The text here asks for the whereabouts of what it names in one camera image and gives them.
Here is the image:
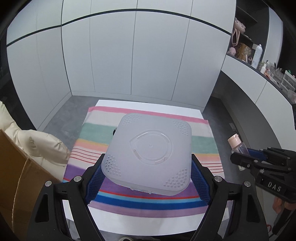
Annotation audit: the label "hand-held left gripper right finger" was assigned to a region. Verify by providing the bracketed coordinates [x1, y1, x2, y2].
[190, 153, 270, 241]

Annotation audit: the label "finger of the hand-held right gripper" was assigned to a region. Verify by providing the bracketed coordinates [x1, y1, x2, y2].
[248, 149, 269, 161]
[230, 152, 262, 172]

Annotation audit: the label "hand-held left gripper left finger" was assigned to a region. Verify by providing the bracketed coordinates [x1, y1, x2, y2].
[27, 153, 107, 241]

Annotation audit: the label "small clear bottle pink cap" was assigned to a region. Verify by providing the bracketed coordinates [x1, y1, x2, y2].
[228, 134, 250, 156]

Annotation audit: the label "translucent white plastic lid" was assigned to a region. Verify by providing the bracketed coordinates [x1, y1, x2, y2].
[101, 113, 193, 197]

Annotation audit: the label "brown cardboard box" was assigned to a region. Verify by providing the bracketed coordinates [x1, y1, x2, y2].
[0, 129, 67, 232]

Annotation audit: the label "person's right hand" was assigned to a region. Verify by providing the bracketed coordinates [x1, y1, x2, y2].
[273, 198, 296, 212]

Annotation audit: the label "striped colourful cloth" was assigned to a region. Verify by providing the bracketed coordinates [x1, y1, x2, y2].
[63, 105, 224, 219]

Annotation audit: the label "cream puffy cushion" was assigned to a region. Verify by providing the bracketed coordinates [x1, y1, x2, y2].
[0, 101, 71, 183]

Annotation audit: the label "clear brush holder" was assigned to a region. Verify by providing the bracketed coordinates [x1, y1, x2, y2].
[266, 61, 284, 81]

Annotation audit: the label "tall white spray bottle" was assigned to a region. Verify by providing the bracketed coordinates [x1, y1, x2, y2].
[252, 44, 263, 69]

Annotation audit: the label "brown paw print box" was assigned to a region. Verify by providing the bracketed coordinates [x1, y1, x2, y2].
[236, 43, 251, 61]

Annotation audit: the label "pink plush bag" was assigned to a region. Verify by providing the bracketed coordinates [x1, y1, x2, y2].
[231, 17, 246, 47]

